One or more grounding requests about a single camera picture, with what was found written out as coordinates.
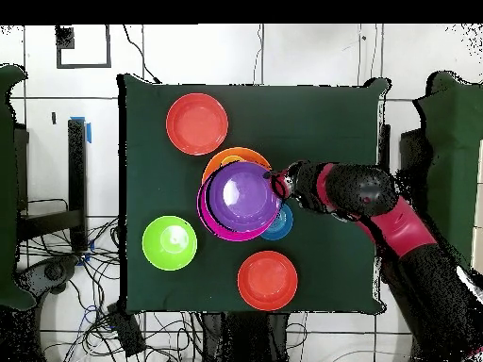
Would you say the purple plastic bowl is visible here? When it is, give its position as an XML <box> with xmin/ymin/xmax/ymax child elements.
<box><xmin>208</xmin><ymin>160</ymin><xmax>283</xmax><ymax>233</ymax></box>

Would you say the orange plastic bowl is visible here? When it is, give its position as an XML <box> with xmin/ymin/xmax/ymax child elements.
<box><xmin>201</xmin><ymin>146</ymin><xmax>273</xmax><ymax>186</ymax></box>

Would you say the pink plastic bowl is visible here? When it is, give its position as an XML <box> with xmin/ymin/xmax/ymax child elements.
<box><xmin>196</xmin><ymin>165</ymin><xmax>279</xmax><ymax>242</ymax></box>

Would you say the red plastic bowl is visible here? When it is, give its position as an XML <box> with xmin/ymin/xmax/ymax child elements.
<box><xmin>237</xmin><ymin>250</ymin><xmax>299</xmax><ymax>312</ymax></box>
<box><xmin>165</xmin><ymin>92</ymin><xmax>230</xmax><ymax>156</ymax></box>

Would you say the black computer tower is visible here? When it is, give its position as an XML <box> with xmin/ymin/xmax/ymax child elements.
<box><xmin>399</xmin><ymin>127</ymin><xmax>431</xmax><ymax>178</ymax></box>

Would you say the blue plastic bowl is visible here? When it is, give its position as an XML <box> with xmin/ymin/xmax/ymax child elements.
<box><xmin>259</xmin><ymin>203</ymin><xmax>294</xmax><ymax>241</ymax></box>

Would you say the dark green table cloth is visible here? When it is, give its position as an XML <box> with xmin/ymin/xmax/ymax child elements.
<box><xmin>117</xmin><ymin>73</ymin><xmax>391</xmax><ymax>315</ymax></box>

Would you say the green plastic bowl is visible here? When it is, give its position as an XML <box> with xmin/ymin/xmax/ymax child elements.
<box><xmin>142</xmin><ymin>215</ymin><xmax>198</xmax><ymax>272</ymax></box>

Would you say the neighbouring green cloth table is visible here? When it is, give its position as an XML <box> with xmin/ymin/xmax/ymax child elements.
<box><xmin>0</xmin><ymin>63</ymin><xmax>37</xmax><ymax>311</ymax></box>
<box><xmin>408</xmin><ymin>71</ymin><xmax>483</xmax><ymax>265</ymax></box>

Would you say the blue tape strip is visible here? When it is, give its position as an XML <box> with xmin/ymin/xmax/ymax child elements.
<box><xmin>69</xmin><ymin>115</ymin><xmax>92</xmax><ymax>144</ymax></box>

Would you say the white paper sheet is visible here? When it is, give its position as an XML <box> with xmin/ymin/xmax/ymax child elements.
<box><xmin>471</xmin><ymin>138</ymin><xmax>483</xmax><ymax>274</ymax></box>

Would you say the black metal stand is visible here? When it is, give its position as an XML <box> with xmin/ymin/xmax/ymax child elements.
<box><xmin>16</xmin><ymin>117</ymin><xmax>90</xmax><ymax>254</ymax></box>

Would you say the black power adapter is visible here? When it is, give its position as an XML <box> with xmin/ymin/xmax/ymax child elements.
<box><xmin>107</xmin><ymin>303</ymin><xmax>147</xmax><ymax>357</ymax></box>

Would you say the black rounded floor machine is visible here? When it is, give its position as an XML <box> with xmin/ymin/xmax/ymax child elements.
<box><xmin>14</xmin><ymin>254</ymin><xmax>82</xmax><ymax>303</ymax></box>

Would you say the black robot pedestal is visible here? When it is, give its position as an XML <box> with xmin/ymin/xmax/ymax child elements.
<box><xmin>199</xmin><ymin>311</ymin><xmax>291</xmax><ymax>362</ymax></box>

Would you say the black floor cable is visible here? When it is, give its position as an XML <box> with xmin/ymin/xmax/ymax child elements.
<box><xmin>121</xmin><ymin>24</ymin><xmax>162</xmax><ymax>85</ymax></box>

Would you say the blue cable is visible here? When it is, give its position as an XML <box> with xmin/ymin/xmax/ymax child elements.
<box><xmin>80</xmin><ymin>303</ymin><xmax>101</xmax><ymax>327</ymax></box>

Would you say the black square floor frame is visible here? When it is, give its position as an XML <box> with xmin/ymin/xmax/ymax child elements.
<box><xmin>55</xmin><ymin>25</ymin><xmax>113</xmax><ymax>70</ymax></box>

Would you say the tangle of black cables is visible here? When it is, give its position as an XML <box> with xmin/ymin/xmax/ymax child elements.
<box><xmin>16</xmin><ymin>197</ymin><xmax>203</xmax><ymax>362</ymax></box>

